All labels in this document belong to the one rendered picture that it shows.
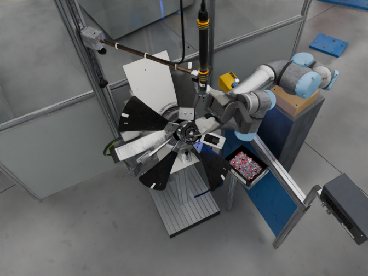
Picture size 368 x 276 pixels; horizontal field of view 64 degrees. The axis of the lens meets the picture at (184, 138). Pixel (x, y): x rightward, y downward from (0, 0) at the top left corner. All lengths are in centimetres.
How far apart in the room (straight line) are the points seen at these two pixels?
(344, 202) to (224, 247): 131
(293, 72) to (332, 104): 215
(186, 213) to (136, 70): 131
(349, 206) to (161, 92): 108
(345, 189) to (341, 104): 215
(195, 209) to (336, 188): 136
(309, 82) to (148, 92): 85
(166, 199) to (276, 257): 97
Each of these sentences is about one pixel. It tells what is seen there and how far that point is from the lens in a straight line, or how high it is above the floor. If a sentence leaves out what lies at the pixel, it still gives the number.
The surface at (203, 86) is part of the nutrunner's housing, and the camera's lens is 134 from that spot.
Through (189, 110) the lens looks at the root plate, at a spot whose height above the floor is 127.
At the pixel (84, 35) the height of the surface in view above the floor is 156.
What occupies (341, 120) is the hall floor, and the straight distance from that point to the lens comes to 338.
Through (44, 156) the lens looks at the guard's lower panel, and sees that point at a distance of 248.
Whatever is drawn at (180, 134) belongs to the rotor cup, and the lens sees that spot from 148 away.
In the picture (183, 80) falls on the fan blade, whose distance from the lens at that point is 154.
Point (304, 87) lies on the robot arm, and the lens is 135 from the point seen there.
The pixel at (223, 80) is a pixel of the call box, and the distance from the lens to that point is 196.
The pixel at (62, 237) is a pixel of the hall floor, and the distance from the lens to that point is 279.
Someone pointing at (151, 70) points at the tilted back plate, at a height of 131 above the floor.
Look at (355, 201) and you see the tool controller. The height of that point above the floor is 124.
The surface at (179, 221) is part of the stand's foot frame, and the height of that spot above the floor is 8.
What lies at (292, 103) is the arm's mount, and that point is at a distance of 188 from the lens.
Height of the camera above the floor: 244
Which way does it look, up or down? 55 degrees down
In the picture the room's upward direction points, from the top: 6 degrees counter-clockwise
